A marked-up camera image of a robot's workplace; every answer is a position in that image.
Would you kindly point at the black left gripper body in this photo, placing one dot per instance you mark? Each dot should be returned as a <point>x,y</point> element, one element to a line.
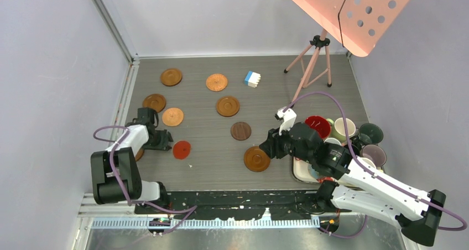
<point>159,141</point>

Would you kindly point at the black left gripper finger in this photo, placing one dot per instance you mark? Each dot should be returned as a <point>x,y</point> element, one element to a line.
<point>163,147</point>
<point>167,137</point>

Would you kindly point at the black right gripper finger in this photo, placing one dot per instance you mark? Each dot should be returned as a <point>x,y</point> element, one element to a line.
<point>274,135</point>
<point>270,149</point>

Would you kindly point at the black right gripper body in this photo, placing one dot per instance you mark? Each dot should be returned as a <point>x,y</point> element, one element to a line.
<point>285,146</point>

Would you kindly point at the red apple paper coaster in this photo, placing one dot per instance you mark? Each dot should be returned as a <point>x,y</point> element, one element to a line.
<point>181,149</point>

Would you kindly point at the woven rattan coaster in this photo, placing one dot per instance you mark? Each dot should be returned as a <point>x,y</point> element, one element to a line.
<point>216,82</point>
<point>172,117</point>

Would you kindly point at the brown ringed coaster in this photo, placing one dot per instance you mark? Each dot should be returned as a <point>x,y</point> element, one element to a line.
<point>227,106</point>
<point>256,160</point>
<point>171,77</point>
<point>155,101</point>
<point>139,154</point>

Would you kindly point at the dark walnut coaster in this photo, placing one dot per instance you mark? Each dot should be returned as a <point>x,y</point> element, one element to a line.
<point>240,131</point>

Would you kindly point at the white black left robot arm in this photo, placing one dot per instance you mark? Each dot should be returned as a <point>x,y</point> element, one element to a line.
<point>114,171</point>

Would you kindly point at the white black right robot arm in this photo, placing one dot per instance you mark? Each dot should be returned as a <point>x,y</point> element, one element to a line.
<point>354,185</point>

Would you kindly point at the black floral mug red inside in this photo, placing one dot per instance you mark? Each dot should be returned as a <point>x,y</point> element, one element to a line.
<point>320,124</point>

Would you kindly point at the white tray black rim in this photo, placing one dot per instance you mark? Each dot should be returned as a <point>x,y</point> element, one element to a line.
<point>300,172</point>

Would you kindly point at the blue butterfly plate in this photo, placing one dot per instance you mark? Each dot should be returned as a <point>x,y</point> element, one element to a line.
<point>314,173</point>

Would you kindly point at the cream green mug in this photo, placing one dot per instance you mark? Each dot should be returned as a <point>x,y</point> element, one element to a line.
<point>341,128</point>

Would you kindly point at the blue white toy block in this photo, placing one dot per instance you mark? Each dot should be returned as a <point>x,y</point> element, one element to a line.
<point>252,79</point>

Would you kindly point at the dark green mug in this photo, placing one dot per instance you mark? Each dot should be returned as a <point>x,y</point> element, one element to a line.
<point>368,133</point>

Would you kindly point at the grey purple mug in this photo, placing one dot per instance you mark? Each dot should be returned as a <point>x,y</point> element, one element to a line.
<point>375,153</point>

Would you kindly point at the pink music stand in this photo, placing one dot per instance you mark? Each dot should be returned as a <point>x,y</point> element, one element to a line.
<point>356,24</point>

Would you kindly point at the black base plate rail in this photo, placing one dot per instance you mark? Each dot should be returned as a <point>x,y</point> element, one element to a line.
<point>216,210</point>

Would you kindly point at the aluminium frame post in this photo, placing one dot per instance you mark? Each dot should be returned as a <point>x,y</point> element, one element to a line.
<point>110,24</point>

